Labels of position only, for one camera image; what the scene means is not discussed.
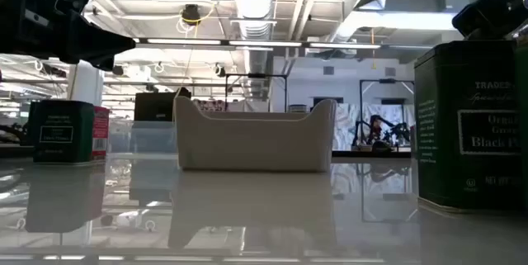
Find black ceiling cable reel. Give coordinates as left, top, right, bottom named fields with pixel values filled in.
left=181, top=3, right=202, bottom=26

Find white patterned cloth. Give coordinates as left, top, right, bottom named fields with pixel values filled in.
left=332, top=102, right=415, bottom=152

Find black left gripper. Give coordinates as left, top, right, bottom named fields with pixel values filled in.
left=0, top=0, right=137, bottom=71

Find black box-shaped object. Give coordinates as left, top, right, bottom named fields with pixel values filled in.
left=25, top=100, right=39, bottom=147

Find round silver ceiling duct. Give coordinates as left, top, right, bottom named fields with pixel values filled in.
left=229, top=0, right=276, bottom=92

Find white plastic bin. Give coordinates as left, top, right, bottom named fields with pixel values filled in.
left=172, top=95, right=338, bottom=173

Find black background robot arms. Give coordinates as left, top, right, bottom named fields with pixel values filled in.
left=352, top=114, right=410, bottom=151

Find hanging yellow cable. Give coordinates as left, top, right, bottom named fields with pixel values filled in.
left=171, top=3, right=218, bottom=105

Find white building pillar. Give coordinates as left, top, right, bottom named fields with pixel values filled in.
left=67, top=59, right=105, bottom=108

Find black metal station frame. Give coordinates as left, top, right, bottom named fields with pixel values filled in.
left=359, top=78, right=416, bottom=151

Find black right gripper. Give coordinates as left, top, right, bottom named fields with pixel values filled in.
left=452, top=0, right=528, bottom=42

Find long ceiling light strip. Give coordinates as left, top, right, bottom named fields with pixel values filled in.
left=134, top=36, right=383, bottom=50

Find black computer monitor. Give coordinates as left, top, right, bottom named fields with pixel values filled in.
left=134, top=87, right=193, bottom=122

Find clear plastic bin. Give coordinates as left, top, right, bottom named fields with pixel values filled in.
left=107, top=120, right=178, bottom=155

